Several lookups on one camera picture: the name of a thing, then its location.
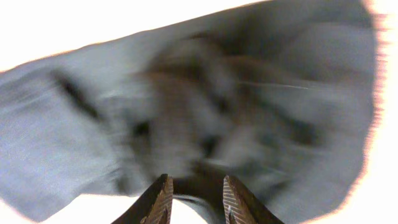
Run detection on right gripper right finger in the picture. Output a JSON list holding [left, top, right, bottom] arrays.
[[223, 175, 284, 224]]

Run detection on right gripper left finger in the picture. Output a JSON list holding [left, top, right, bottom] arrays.
[[112, 174, 174, 224]]

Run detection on black t-shirt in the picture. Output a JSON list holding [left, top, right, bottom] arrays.
[[1, 0, 377, 223]]

